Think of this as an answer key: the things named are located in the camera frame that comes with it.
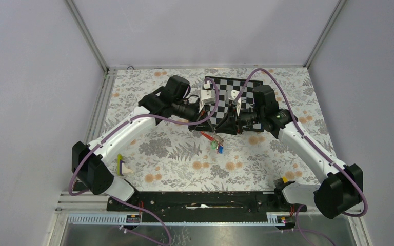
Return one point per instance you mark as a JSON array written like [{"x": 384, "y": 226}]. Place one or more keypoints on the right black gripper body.
[{"x": 235, "y": 120}]

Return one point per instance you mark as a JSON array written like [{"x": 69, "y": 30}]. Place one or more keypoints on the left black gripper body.
[{"x": 201, "y": 115}]

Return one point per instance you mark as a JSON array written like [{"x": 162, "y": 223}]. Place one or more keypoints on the red key tag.
[{"x": 209, "y": 137}]

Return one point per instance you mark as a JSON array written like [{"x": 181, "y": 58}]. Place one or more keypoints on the green key tag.
[{"x": 214, "y": 145}]

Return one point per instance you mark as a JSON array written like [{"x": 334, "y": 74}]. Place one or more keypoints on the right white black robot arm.
[{"x": 340, "y": 186}]

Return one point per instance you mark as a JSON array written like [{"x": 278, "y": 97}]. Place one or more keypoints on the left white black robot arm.
[{"x": 88, "y": 164}]

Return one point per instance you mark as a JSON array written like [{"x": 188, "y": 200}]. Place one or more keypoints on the floral patterned mat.
[{"x": 171, "y": 158}]

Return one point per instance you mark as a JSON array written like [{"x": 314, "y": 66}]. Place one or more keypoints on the green white small block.
[{"x": 121, "y": 169}]

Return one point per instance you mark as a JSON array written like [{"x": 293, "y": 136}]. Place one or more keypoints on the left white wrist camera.
[{"x": 207, "y": 95}]

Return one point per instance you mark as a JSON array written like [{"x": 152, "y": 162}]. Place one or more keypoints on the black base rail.
[{"x": 207, "y": 207}]

